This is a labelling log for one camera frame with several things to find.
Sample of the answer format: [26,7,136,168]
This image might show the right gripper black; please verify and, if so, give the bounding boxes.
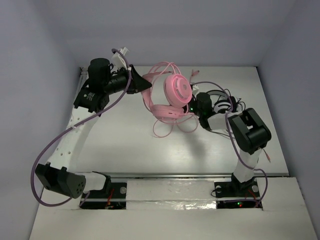
[168,93,203,118]

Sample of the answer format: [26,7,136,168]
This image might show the pink headphone cable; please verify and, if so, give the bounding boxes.
[152,69,201,138]

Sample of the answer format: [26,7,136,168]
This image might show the pink headphones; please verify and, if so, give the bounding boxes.
[141,61,193,123]

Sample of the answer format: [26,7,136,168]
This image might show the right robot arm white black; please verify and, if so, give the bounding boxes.
[188,90,272,199]

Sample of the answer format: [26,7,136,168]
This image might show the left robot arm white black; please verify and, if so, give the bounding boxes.
[30,58,152,206]

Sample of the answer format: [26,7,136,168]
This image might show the black white headphones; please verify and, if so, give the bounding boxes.
[206,89,246,114]

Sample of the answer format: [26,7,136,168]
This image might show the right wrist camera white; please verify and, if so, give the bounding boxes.
[191,84,200,95]

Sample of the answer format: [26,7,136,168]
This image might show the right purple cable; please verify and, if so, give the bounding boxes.
[192,81,270,208]

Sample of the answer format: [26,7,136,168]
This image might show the purple cable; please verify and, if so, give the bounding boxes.
[30,47,133,208]
[192,81,270,208]

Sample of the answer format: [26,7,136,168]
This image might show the aluminium rail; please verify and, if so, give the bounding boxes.
[103,171,291,181]

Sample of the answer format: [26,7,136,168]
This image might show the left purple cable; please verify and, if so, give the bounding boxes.
[30,47,133,208]

